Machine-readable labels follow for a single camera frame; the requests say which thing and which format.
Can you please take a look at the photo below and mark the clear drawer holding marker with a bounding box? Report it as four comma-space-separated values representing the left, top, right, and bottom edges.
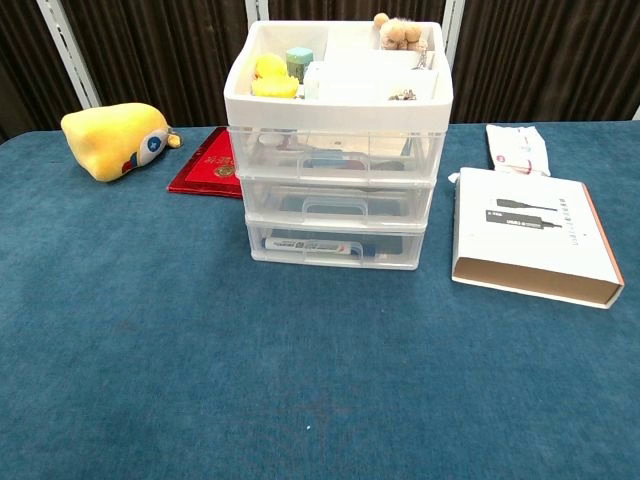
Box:
245, 219, 427, 272

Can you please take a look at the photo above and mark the clear drawer holding dark case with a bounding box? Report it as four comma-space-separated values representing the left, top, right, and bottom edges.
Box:
239, 177, 435, 227

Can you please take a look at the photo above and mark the clear drawer holding small items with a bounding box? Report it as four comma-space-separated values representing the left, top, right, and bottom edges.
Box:
227, 126, 447, 184

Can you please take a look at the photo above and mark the white plastic drawer organizer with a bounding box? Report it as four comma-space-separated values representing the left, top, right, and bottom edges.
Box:
223, 19, 455, 272

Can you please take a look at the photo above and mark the blue and white marker pen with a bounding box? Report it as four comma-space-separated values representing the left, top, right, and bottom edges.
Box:
261, 236, 377, 260

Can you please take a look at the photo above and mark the black flat pad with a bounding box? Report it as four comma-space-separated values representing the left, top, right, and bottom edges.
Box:
269, 228, 405, 257

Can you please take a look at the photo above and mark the dark blue flat case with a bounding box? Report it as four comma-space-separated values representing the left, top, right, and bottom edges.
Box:
279, 192, 399, 217

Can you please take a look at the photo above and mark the red certificate booklet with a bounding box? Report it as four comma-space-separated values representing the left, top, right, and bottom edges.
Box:
166, 126, 244, 200

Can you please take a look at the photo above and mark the small white box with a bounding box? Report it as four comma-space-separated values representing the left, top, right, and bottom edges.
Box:
302, 60, 327, 101

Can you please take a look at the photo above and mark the blue table cloth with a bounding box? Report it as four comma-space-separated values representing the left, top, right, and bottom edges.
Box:
0, 119, 640, 480

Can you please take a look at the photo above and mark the yellow rubber duck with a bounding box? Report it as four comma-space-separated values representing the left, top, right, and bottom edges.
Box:
250, 52, 301, 100

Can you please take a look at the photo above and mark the green cube eraser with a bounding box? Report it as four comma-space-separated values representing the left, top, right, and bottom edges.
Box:
285, 46, 315, 85

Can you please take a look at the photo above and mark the white printed cardboard box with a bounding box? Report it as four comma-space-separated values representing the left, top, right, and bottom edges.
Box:
450, 166, 626, 310

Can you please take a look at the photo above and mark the white tissue packet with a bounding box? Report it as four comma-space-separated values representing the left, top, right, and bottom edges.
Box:
485, 123, 552, 178

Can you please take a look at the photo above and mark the yellow plush toy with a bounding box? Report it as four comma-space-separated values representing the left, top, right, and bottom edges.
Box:
60, 102, 184, 183

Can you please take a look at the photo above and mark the beige teddy bear keychain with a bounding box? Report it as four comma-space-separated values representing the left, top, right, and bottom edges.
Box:
372, 12, 431, 53

